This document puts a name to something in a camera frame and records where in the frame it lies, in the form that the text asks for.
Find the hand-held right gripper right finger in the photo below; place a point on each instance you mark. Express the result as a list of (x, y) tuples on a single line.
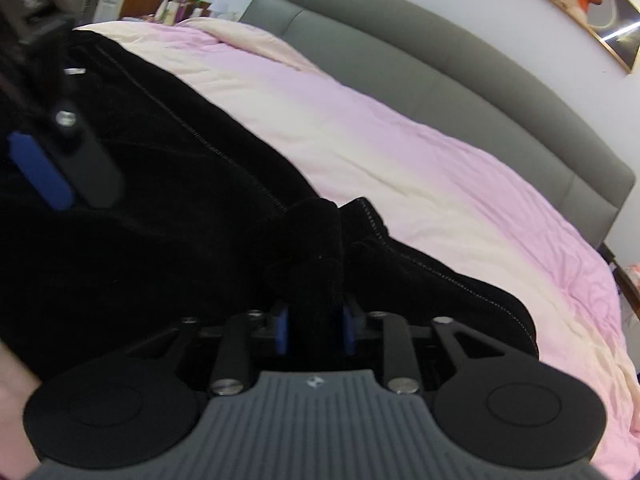
[(348, 329)]

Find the pink and cream blanket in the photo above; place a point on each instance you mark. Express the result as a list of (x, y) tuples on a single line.
[(400, 160)]

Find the grey padded headboard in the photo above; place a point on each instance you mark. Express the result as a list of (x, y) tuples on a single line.
[(450, 70)]

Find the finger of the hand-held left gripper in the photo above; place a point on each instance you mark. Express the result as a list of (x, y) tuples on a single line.
[(42, 172)]

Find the black pants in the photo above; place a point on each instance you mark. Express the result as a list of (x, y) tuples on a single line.
[(190, 240)]

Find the white cabinet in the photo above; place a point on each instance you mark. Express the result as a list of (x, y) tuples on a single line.
[(107, 6)]

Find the dark bedside table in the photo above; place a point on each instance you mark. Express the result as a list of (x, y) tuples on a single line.
[(625, 275)]

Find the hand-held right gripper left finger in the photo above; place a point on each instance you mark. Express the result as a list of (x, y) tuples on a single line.
[(281, 331)]

